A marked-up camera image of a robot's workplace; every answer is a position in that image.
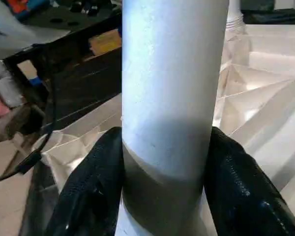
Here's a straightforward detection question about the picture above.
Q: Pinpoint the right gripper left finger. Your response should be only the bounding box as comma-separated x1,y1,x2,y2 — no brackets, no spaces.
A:
45,126,125,236

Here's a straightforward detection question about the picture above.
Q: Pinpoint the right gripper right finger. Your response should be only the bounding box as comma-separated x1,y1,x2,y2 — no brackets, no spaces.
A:
204,126,295,236

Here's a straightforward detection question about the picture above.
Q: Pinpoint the white plastic table top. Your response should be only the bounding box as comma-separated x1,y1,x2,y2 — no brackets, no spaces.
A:
38,23,295,236

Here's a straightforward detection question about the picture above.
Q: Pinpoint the white plastic table leg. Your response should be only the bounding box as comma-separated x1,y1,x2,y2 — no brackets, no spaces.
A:
225,0,246,33
115,0,231,236

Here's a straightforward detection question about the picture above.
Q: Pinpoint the black mat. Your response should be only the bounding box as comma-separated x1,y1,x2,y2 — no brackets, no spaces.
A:
22,7,295,236

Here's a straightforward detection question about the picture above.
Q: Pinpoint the thin black cable with plug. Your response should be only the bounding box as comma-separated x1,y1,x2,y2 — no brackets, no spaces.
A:
0,83,59,185

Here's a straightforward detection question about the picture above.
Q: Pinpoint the black frame shelf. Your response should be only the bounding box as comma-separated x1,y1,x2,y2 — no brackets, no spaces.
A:
1,7,123,132

